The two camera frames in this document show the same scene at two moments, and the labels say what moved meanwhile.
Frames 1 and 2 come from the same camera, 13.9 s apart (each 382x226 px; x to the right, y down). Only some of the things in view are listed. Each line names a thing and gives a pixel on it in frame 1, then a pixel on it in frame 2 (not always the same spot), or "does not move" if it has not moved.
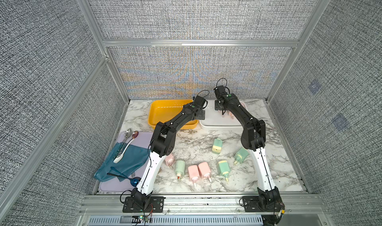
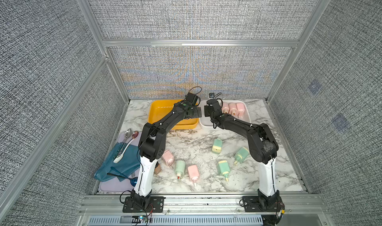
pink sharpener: [193, 173] does not move
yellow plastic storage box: [159, 110] does not move
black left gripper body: [201, 115] does not move
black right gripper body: [217, 105] to [206, 111]
